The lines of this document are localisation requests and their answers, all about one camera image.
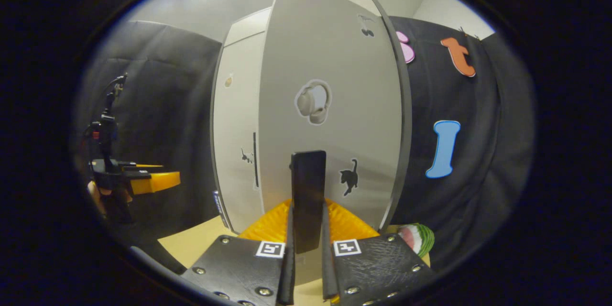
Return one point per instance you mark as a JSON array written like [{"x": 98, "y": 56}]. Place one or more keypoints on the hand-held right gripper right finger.
[{"x": 328, "y": 272}]

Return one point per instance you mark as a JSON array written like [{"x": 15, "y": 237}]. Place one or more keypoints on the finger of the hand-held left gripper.
[
  {"x": 158, "y": 182},
  {"x": 143, "y": 167}
]

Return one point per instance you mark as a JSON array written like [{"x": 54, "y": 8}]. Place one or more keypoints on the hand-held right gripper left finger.
[{"x": 288, "y": 272}]

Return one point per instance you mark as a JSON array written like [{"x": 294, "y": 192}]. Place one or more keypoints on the white cabinet door camera sticker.
[{"x": 234, "y": 119}]

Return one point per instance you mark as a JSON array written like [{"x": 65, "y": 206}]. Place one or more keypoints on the white double-door shoe cabinet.
[{"x": 407, "y": 119}]

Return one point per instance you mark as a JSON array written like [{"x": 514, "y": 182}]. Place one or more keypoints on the white cabinet door headphones sticker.
[{"x": 334, "y": 57}]

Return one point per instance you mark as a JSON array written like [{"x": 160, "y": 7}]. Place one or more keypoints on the watermelon slice toy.
[{"x": 418, "y": 239}]

